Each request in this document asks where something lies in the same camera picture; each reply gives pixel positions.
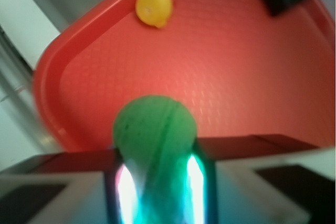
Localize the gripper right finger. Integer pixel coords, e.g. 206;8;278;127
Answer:
193;134;335;223

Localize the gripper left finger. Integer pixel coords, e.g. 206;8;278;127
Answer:
1;150;122;223

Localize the green dimpled ball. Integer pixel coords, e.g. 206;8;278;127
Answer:
112;95;197;223

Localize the red plastic tray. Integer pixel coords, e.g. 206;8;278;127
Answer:
33;0;335;152

